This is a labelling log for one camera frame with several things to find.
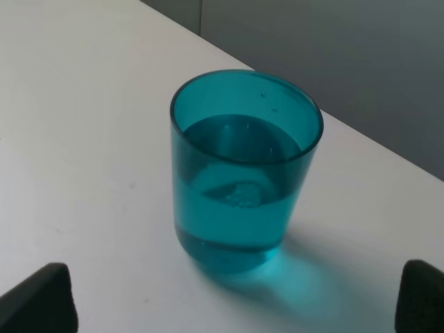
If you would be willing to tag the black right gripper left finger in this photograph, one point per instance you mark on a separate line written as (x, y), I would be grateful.
(43, 302)

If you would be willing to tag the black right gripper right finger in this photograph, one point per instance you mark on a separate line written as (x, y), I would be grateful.
(420, 299)

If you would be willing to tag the teal translucent plastic cup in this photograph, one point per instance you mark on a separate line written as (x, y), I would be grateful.
(242, 142)

